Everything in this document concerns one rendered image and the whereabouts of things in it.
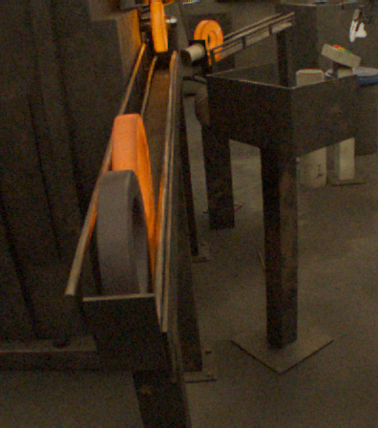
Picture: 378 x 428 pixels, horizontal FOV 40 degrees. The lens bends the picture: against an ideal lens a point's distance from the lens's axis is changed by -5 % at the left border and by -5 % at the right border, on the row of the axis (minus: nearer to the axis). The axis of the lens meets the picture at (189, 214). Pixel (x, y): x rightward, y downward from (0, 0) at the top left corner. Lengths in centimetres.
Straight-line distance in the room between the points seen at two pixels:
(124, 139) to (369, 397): 89
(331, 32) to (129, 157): 311
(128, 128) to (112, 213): 21
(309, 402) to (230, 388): 20
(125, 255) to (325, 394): 88
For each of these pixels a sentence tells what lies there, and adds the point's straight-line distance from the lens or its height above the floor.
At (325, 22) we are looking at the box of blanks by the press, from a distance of 370.
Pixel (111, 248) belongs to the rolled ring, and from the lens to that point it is 54.
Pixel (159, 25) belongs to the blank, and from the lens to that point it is 157.
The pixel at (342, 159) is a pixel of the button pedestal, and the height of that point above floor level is 11.
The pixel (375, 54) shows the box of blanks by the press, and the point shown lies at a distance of 394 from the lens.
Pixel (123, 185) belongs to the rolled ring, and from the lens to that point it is 57.
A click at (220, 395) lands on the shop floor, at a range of 134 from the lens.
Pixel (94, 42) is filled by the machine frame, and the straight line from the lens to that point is 118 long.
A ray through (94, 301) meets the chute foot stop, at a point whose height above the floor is 63.
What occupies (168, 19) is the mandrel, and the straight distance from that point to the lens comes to 162.
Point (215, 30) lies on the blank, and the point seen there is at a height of 74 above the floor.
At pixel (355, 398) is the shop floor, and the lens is 133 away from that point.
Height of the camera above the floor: 92
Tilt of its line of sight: 24 degrees down
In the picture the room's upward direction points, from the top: 6 degrees counter-clockwise
